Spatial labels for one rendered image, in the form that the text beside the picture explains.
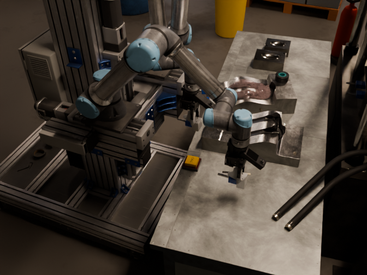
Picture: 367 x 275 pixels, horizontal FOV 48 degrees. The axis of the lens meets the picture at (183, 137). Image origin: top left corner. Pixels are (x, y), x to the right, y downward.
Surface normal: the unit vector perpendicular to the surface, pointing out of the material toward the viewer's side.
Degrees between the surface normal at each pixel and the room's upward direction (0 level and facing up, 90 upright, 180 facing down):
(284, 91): 0
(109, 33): 90
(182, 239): 0
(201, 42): 0
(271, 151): 90
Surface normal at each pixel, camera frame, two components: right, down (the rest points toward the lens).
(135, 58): -0.26, 0.57
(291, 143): -0.01, -0.75
